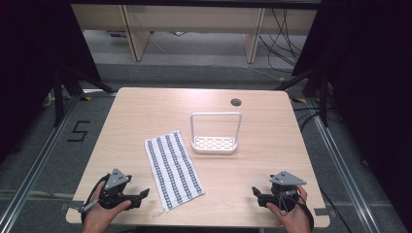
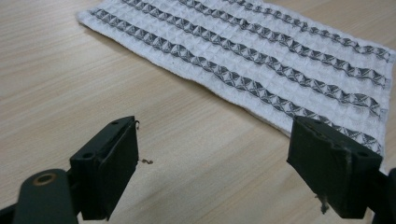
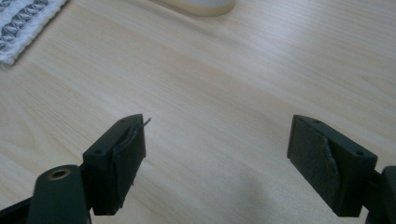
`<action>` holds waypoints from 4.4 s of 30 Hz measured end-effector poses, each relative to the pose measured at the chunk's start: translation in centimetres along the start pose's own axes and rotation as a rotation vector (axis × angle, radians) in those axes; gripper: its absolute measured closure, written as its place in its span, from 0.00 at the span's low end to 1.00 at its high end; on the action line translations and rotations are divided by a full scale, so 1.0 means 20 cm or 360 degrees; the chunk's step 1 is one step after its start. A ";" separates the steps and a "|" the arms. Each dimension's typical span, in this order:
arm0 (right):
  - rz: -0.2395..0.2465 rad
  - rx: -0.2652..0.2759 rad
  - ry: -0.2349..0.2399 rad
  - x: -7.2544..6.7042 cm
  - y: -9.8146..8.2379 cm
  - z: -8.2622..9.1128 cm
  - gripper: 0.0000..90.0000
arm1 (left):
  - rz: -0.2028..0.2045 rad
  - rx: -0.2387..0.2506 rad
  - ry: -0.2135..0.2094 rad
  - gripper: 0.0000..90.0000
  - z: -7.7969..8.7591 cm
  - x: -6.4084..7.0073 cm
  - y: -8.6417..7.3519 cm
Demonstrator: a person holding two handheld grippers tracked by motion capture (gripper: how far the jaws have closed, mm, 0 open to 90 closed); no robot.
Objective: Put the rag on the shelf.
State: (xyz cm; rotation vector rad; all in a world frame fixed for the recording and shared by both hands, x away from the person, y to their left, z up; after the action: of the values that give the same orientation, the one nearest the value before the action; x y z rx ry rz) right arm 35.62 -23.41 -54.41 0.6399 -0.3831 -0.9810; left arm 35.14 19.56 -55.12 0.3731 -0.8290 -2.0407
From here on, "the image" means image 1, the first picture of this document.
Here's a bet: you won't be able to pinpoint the black curtain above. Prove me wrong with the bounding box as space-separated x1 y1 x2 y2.
0 0 102 164
291 0 412 226

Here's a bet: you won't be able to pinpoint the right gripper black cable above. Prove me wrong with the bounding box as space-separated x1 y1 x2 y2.
280 190 316 233

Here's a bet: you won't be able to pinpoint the black floor cables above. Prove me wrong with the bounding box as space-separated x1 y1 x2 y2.
292 106 328 131

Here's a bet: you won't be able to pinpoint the bundle of black cables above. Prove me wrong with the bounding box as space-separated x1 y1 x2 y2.
257 8 308 72

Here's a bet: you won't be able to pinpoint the person's right hand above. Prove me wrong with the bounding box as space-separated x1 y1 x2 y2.
265 184 313 233

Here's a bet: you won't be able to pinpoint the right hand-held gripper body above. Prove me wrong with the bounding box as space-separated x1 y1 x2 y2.
268 170 308 214

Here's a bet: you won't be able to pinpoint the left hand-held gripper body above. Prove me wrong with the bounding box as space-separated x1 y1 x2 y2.
97 167 133 210

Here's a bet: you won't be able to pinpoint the person's left hand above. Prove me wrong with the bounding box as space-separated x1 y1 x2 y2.
82 181 133 233

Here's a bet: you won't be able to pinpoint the black metal stand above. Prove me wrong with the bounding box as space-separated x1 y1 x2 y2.
274 66 330 128
52 65 115 128

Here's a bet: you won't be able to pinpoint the white towel rack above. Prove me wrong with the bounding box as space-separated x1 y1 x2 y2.
189 111 244 155

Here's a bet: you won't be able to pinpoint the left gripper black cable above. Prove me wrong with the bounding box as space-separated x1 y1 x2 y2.
77 173 112 224

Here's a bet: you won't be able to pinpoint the white striped towel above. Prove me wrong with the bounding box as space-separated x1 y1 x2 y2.
144 129 206 214

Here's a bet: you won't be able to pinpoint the aluminium floor rail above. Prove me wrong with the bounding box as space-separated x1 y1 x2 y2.
306 96 383 233
0 95 82 233

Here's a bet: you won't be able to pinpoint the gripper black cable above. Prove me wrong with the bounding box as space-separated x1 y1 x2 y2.
280 190 316 233
77 173 112 224

